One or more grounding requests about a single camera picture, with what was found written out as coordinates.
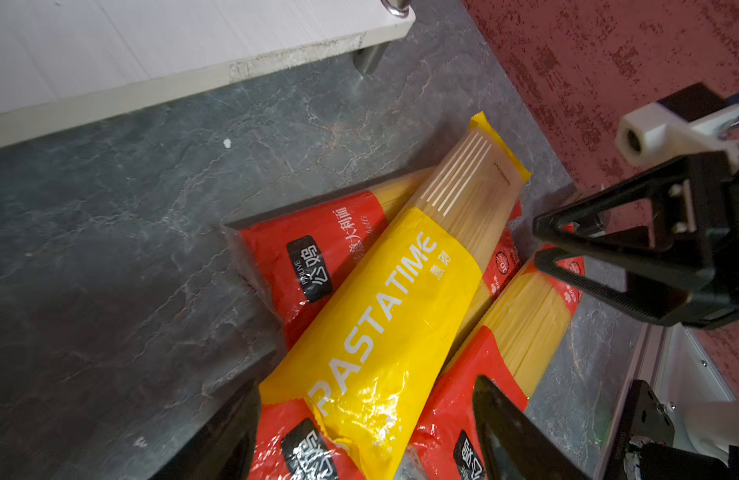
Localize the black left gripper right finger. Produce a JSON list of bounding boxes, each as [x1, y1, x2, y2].
[[473, 375, 587, 479]]

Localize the red spaghetti bag front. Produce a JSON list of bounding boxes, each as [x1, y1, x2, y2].
[[249, 399, 364, 480]]

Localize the white two-tier shelf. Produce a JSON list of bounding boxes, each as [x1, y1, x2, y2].
[[0, 1, 415, 148]]

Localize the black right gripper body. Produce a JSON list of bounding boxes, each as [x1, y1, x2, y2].
[[673, 151, 739, 330]]

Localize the red spaghetti bag middle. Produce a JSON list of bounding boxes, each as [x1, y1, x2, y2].
[[399, 231, 583, 479]]

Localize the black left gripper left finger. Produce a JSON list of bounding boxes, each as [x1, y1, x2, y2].
[[152, 380, 262, 479]]

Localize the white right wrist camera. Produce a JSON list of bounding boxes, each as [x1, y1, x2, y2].
[[615, 82, 739, 174]]

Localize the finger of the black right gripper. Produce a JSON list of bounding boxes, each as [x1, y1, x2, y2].
[[533, 245, 715, 328], [531, 149, 733, 253]]

